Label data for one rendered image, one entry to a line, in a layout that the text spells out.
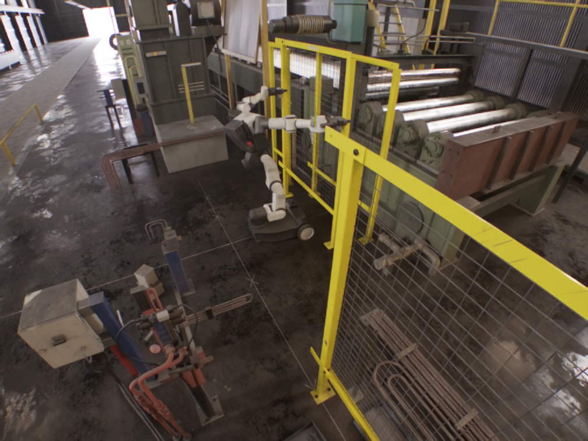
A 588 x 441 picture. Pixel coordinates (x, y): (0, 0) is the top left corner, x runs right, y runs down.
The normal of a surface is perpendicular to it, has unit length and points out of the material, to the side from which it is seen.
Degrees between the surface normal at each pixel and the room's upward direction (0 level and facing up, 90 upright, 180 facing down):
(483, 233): 90
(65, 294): 0
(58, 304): 0
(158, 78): 90
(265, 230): 0
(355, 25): 90
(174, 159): 90
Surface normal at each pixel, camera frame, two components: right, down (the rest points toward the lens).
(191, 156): 0.47, 0.54
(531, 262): -0.88, 0.29
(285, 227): 0.00, -0.79
